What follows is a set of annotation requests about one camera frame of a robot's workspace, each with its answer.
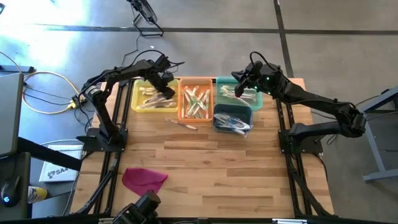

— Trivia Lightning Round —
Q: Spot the yellow extension cable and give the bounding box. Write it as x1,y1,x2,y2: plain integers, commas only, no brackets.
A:
0,51,85,115

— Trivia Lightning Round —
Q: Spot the white printed box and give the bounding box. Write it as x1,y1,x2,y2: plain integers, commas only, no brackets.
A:
39,143,85,184

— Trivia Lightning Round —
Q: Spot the black floor cable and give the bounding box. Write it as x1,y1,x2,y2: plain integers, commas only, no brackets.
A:
326,110,398,146

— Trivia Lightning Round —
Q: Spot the grey metal table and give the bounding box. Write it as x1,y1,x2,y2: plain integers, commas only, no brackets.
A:
343,85,398,184

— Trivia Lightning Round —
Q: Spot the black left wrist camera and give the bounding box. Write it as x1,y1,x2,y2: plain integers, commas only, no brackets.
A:
155,54,171,71

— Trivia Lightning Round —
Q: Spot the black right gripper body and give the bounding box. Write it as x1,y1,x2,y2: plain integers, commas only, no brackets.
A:
234,60,282,98

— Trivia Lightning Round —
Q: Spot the yellow plastic bin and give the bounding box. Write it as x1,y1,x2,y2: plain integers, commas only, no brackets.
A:
131,78,180,113

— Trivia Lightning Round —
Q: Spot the blue toothbrush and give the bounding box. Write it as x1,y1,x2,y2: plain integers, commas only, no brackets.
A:
216,112,240,125
214,112,246,128
226,123,252,138
217,117,249,132
214,118,243,133

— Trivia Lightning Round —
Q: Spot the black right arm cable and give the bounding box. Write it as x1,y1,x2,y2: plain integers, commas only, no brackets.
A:
249,51,271,68

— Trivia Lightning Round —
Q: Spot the black device with cable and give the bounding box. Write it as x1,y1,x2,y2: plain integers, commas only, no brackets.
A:
111,190,162,224

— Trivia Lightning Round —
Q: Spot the dark desk top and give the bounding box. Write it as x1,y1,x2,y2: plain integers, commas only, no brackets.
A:
0,151,32,220

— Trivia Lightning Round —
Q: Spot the orange toothbrush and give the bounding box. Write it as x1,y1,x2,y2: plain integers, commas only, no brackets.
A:
220,85,257,98
221,91,257,106
221,88,249,102

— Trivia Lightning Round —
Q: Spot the yellow spray can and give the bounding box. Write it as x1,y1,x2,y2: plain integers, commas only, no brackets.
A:
27,185,49,204

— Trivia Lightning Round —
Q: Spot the orange plastic bin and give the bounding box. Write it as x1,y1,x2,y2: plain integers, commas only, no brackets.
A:
178,76,215,123

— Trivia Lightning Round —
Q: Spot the black fan cable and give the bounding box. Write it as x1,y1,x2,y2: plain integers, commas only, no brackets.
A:
121,33,141,66

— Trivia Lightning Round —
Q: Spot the small dark teal bin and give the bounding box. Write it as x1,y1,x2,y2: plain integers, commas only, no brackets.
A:
212,103,254,134

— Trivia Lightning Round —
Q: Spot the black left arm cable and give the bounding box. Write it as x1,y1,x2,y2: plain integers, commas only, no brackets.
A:
123,49,186,74

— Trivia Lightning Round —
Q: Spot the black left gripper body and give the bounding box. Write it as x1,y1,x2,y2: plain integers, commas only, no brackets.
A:
146,63,177,100

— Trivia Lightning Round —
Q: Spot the black desk bar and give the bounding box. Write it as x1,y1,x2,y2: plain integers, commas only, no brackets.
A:
17,136,84,172

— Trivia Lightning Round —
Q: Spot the black computer mouse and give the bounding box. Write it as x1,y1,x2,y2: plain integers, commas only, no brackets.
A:
0,175,21,208

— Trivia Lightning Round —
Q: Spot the yellow power strip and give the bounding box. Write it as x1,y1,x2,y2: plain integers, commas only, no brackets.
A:
67,95,88,110

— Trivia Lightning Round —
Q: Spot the light turquoise plastic bin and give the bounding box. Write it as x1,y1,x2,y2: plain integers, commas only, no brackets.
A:
215,76,264,111

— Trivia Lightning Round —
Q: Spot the black floor fan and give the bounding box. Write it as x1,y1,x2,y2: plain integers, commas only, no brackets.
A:
126,0,165,37

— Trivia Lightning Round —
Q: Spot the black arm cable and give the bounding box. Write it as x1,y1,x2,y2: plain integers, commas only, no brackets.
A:
123,49,186,74
249,51,271,68

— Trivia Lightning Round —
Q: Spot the magenta cloth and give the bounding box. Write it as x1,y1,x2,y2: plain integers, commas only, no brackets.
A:
121,167,169,197

